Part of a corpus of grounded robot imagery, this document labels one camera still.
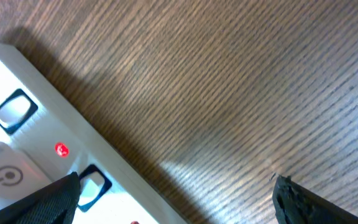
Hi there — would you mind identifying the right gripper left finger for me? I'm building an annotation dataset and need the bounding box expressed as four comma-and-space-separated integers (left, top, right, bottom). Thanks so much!
0, 172, 80, 224

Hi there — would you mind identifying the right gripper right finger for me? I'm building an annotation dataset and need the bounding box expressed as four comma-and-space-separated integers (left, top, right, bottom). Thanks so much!
272, 175, 358, 224

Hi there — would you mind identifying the white USB charger adapter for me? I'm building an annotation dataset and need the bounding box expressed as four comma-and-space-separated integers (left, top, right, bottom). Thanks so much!
0, 142, 51, 200

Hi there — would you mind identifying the white power strip socket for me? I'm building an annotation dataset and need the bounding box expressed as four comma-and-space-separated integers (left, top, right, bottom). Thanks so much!
0, 44, 184, 223

